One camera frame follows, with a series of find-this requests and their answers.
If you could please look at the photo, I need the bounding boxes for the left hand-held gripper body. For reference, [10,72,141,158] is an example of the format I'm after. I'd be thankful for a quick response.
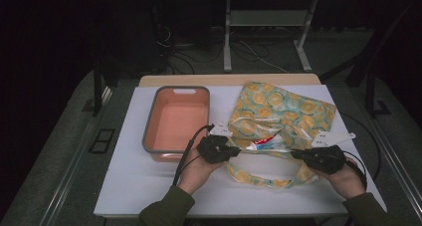
[196,121,242,164]

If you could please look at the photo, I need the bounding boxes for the orange slice print cloth bag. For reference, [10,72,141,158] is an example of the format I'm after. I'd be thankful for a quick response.
[225,81,337,190]

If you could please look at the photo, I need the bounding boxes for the person's right hand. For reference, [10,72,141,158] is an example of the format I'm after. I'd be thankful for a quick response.
[313,158,366,201]

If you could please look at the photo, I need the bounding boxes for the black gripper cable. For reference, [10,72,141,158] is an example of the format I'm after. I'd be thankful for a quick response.
[337,111,383,191]
[171,123,215,187]

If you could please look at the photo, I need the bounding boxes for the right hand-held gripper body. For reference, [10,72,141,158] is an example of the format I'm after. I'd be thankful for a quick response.
[309,129,356,176]

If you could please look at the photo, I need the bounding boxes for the black floor socket plate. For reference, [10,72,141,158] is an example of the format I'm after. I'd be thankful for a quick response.
[88,128,116,154]

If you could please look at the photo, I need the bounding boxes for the aluminium floor rail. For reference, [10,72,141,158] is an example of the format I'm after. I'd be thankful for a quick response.
[39,86,114,226]
[367,114,422,215]

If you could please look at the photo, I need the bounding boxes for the black stand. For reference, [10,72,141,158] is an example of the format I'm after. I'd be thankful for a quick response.
[317,0,422,118]
[92,61,121,118]

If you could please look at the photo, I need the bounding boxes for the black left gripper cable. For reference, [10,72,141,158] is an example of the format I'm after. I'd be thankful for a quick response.
[171,123,215,187]

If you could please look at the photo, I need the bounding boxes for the white red toothpaste tube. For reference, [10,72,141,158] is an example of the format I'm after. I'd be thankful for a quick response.
[245,134,290,152]

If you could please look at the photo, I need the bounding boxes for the tangle of floor cables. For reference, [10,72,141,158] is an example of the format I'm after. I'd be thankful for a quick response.
[155,21,292,76]

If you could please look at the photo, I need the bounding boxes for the pink basin with grey rim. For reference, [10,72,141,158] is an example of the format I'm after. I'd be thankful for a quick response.
[141,85,211,163]

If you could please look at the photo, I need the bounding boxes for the person's left hand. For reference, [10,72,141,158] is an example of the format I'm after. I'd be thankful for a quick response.
[177,149,224,196]

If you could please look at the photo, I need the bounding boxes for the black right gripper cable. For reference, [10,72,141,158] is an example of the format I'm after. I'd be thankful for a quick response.
[337,111,383,191]

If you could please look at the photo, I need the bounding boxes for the grey metal frame table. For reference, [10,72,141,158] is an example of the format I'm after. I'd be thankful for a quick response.
[222,0,320,74]

